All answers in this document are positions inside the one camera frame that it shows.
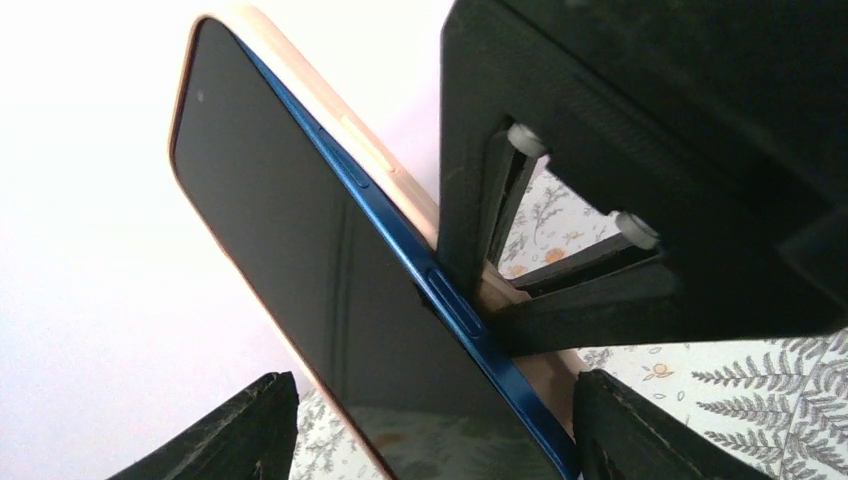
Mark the blue smartphone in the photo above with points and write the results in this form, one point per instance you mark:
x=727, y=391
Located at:
x=344, y=285

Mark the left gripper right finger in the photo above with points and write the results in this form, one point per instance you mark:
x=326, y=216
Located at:
x=621, y=435

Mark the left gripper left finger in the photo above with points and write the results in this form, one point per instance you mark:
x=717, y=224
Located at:
x=252, y=435

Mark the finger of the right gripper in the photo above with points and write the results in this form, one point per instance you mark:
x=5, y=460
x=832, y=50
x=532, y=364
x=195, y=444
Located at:
x=718, y=129

